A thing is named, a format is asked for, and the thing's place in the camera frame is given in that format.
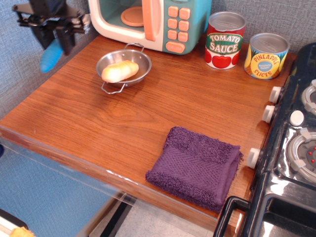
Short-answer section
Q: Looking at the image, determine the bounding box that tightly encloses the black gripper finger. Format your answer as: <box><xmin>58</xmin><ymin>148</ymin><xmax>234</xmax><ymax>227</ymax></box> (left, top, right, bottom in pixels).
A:
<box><xmin>56</xmin><ymin>27</ymin><xmax>75</xmax><ymax>55</ymax></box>
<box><xmin>31</xmin><ymin>26</ymin><xmax>55</xmax><ymax>49</ymax></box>

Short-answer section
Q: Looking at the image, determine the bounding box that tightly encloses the white stove knob front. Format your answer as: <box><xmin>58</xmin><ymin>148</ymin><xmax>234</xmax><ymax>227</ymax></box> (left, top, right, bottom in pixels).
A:
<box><xmin>246</xmin><ymin>148</ymin><xmax>261</xmax><ymax>169</ymax></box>

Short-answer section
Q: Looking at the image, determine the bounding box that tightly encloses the tomato sauce can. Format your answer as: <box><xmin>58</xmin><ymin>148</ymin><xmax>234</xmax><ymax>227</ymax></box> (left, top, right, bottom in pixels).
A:
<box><xmin>204</xmin><ymin>11</ymin><xmax>246</xmax><ymax>70</ymax></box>

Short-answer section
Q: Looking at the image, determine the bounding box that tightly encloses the white stove knob middle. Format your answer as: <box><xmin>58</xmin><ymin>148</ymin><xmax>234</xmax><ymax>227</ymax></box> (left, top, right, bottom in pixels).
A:
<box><xmin>262</xmin><ymin>105</ymin><xmax>275</xmax><ymax>123</ymax></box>

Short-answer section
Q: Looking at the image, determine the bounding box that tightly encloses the purple folded cloth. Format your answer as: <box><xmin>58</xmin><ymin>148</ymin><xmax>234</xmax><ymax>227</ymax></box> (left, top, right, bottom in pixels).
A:
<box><xmin>145</xmin><ymin>126</ymin><xmax>243</xmax><ymax>213</ymax></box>

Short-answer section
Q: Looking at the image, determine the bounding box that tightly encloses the small steel pan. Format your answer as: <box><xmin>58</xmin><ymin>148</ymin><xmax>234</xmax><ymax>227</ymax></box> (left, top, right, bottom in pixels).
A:
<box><xmin>96</xmin><ymin>42</ymin><xmax>152</xmax><ymax>95</ymax></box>

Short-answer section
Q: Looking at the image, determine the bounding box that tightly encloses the black toy stove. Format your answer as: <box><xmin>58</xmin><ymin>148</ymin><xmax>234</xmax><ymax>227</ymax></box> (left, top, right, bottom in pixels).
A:
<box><xmin>214</xmin><ymin>43</ymin><xmax>316</xmax><ymax>237</ymax></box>

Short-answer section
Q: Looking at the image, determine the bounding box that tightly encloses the toy bread roll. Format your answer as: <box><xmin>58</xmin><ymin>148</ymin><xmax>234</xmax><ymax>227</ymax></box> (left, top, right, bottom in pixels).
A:
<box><xmin>101</xmin><ymin>60</ymin><xmax>139</xmax><ymax>83</ymax></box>

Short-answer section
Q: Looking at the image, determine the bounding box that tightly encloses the orange furry object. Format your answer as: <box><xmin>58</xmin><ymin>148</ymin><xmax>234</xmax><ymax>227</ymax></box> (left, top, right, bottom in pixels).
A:
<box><xmin>9</xmin><ymin>227</ymin><xmax>35</xmax><ymax>237</ymax></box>

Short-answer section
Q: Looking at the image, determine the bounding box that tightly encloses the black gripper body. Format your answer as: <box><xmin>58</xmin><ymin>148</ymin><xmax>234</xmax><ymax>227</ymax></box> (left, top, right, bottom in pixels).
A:
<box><xmin>12</xmin><ymin>0</ymin><xmax>85</xmax><ymax>34</ymax></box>

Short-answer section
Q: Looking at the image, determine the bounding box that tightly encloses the toy microwave oven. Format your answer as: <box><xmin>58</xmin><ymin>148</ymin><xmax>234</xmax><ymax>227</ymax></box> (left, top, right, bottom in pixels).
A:
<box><xmin>88</xmin><ymin>0</ymin><xmax>212</xmax><ymax>55</ymax></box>

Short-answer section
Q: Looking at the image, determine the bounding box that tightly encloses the white stove knob rear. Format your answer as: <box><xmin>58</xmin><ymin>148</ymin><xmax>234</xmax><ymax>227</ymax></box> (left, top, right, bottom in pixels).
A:
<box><xmin>269</xmin><ymin>86</ymin><xmax>282</xmax><ymax>104</ymax></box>

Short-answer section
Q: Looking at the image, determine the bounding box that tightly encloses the blue handled metal fork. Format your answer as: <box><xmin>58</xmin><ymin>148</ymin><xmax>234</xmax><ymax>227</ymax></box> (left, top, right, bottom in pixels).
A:
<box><xmin>39</xmin><ymin>13</ymin><xmax>92</xmax><ymax>74</ymax></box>

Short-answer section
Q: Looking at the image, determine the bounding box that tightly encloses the pineapple slices can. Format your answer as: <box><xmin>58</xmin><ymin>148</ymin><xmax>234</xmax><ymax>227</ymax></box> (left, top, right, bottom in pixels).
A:
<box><xmin>244</xmin><ymin>33</ymin><xmax>290</xmax><ymax>80</ymax></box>

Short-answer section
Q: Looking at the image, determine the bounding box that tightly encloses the white stove knob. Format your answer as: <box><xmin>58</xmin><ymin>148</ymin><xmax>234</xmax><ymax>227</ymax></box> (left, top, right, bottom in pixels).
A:
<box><xmin>269</xmin><ymin>86</ymin><xmax>282</xmax><ymax>104</ymax></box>
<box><xmin>246</xmin><ymin>148</ymin><xmax>261</xmax><ymax>169</ymax></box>
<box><xmin>262</xmin><ymin>105</ymin><xmax>275</xmax><ymax>123</ymax></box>

